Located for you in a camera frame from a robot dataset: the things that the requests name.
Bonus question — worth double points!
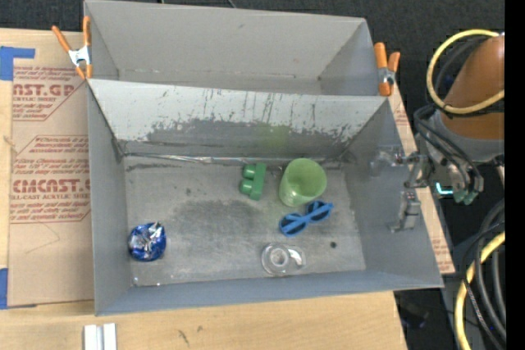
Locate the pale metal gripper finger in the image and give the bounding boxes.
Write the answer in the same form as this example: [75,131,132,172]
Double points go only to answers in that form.
[388,189,422,234]
[370,150,411,177]

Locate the green plastic cup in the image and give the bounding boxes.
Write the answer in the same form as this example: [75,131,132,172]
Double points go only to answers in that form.
[278,157,328,208]

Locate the blue sunglasses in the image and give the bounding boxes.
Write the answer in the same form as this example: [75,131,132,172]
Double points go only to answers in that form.
[278,200,335,239]

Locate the green toy building block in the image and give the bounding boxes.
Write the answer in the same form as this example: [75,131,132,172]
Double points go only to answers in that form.
[239,162,268,202]

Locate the crumpled blue foil packet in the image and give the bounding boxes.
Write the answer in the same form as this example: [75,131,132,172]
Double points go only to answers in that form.
[126,221,167,262]

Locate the brown cardboard board, red print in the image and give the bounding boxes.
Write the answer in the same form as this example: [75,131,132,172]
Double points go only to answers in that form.
[0,27,457,311]

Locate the black cylinder on white bracket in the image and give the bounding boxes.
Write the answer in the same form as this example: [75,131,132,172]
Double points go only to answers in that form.
[491,153,505,183]

